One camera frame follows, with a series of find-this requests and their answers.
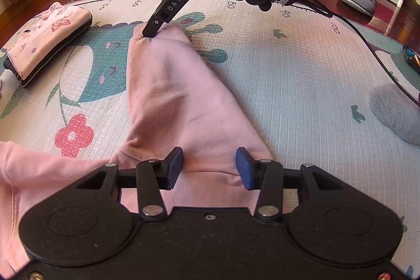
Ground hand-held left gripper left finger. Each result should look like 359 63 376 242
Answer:
76 147 184 221

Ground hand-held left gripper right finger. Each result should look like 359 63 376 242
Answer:
235 147 342 222

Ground pink pants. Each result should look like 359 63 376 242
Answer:
0 22 275 278

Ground printed play mat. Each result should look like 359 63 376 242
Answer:
0 0 420 280

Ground folded pink printed garment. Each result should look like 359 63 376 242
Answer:
7 2 92 77

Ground folded striped garment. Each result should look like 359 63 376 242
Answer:
3 18 93 89

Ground person's foot in grey sock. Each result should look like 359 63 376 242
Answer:
369 83 420 145

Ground small dark blue packet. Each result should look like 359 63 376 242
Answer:
402 44 420 66

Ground black cable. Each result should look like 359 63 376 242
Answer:
295 0 420 103

